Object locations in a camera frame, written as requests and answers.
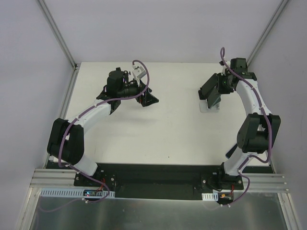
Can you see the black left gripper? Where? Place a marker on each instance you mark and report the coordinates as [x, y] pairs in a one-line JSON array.
[[143, 92]]

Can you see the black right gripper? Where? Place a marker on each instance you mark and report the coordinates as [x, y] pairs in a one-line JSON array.
[[208, 86]]

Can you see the black folding phone stand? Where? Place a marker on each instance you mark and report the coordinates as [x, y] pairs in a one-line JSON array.
[[204, 93]]

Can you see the black round-base clamp stand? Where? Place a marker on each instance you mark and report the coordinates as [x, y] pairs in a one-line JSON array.
[[123, 74]]

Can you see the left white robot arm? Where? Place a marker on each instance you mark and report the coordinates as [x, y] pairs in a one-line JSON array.
[[66, 141]]

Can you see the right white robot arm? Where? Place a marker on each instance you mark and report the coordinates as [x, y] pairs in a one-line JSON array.
[[258, 132]]

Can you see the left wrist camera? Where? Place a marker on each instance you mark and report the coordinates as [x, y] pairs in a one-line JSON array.
[[138, 72]]

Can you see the aluminium frame post right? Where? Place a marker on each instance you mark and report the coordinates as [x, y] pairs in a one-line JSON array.
[[267, 31]]

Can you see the aluminium frame post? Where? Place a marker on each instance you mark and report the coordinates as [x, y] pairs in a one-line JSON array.
[[267, 31], [56, 32]]

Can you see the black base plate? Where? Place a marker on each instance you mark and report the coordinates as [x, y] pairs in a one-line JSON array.
[[157, 181]]

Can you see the right white cable duct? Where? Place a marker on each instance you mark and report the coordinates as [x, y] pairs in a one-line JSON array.
[[216, 196]]

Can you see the white cable duct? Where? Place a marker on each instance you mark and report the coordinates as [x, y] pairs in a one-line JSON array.
[[76, 193], [216, 196]]

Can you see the aluminium frame post left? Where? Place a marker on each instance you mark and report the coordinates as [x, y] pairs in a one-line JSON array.
[[56, 32]]

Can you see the left white cable duct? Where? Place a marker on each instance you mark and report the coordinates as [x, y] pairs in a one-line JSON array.
[[76, 193]]

